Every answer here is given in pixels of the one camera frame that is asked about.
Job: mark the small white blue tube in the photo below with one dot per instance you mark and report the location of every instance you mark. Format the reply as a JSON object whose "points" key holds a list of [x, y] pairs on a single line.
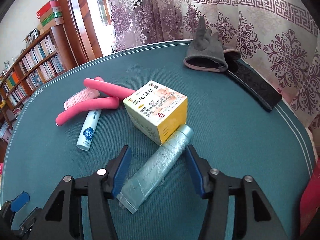
{"points": [[88, 130]]}

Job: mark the pink foam curler rod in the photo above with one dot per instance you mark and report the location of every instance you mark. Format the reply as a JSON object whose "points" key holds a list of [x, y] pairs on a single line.
{"points": [[112, 90], [87, 108]]}

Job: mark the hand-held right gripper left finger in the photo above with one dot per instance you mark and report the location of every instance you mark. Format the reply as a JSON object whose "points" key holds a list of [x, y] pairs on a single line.
{"points": [[122, 172]]}

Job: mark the red gift box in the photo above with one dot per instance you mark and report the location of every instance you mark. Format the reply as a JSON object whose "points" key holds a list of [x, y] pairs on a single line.
{"points": [[48, 8]]}

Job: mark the black patterned case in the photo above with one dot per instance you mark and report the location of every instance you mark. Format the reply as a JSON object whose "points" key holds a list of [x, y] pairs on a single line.
{"points": [[252, 85]]}

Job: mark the yellow medicine box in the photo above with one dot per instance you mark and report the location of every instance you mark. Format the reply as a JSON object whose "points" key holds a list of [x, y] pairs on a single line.
{"points": [[150, 105]]}

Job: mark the wooden door frame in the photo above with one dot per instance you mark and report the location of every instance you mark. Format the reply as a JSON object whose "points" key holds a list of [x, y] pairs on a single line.
{"points": [[72, 17]]}

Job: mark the grey glove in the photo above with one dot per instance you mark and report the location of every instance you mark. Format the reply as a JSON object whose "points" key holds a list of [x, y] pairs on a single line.
{"points": [[202, 52]]}

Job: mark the red tin box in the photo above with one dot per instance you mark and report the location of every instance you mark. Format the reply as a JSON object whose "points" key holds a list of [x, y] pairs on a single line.
{"points": [[311, 200]]}

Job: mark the plastic-wrapped light blue tube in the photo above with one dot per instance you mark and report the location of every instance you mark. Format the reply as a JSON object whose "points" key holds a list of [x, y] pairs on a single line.
{"points": [[155, 167]]}

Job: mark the patterned lace curtain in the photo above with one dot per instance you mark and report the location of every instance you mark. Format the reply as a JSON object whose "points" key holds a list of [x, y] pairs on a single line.
{"points": [[250, 17]]}

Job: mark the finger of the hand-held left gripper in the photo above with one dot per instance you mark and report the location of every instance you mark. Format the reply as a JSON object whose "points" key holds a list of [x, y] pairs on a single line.
{"points": [[30, 221], [21, 201]]}

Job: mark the pink hair roller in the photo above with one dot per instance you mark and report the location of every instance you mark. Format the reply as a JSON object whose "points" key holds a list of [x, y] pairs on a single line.
{"points": [[76, 99]]}

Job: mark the wooden bookshelf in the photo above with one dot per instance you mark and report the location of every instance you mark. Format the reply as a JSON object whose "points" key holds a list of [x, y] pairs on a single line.
{"points": [[37, 60]]}

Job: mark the green gift box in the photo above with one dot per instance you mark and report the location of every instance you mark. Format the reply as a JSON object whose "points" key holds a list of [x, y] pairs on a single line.
{"points": [[51, 18]]}

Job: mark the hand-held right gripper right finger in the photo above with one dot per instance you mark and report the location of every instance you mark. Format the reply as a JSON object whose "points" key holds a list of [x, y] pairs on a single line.
{"points": [[196, 172]]}

